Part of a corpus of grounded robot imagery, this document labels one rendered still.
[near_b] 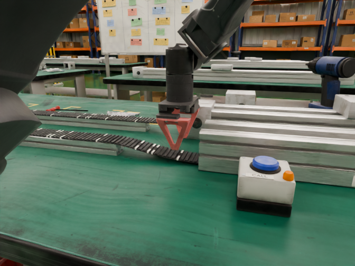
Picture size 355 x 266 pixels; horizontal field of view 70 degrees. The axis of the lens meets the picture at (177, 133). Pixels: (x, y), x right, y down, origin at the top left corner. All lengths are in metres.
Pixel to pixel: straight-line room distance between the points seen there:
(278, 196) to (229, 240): 0.10
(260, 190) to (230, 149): 0.13
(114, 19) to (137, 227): 3.64
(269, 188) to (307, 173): 0.15
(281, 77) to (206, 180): 1.67
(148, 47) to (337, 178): 3.30
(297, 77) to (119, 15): 2.58
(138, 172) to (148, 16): 3.24
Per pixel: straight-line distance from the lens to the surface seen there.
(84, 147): 0.66
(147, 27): 3.67
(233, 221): 0.40
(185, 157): 0.57
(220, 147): 0.51
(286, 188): 0.41
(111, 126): 0.83
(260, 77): 2.09
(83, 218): 0.42
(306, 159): 0.52
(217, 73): 2.10
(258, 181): 0.40
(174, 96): 0.52
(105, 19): 3.98
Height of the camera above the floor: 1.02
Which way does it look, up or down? 18 degrees down
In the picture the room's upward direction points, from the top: straight up
